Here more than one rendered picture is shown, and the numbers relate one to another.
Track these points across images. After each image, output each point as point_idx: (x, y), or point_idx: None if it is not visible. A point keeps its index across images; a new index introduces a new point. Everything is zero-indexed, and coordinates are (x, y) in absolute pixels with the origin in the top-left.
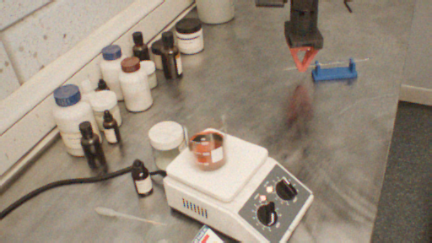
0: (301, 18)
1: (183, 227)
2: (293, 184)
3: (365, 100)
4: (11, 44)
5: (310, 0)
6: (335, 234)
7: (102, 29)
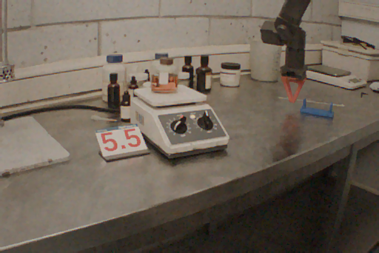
0: (289, 53)
1: None
2: (215, 123)
3: (326, 126)
4: (102, 29)
5: (286, 30)
6: (227, 163)
7: (168, 50)
